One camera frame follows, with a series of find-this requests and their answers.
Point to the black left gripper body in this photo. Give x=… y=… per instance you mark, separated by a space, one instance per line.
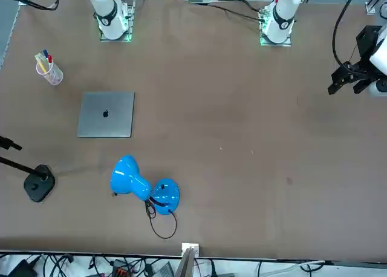
x=367 y=44

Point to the black desktop phone stand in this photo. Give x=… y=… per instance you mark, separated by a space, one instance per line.
x=39 y=184

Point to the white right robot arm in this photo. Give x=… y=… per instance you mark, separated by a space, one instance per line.
x=109 y=17

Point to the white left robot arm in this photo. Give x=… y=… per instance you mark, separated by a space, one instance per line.
x=281 y=20

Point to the blue desk lamp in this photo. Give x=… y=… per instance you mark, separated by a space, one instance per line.
x=127 y=177

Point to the grey closed laptop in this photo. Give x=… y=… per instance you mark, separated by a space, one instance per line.
x=106 y=113

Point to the pink mesh pen cup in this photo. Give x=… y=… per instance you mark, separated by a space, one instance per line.
x=54 y=76

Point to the red marker pen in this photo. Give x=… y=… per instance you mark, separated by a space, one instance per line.
x=50 y=58

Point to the orange black device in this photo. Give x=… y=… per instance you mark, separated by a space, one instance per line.
x=120 y=271

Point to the blue marker pen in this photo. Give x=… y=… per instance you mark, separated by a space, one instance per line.
x=45 y=53

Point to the green yellow highlighter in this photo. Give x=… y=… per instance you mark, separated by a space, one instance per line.
x=40 y=62

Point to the black power adapter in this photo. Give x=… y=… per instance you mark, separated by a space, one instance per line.
x=21 y=269

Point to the aluminium frame post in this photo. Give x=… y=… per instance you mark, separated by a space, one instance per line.
x=187 y=262

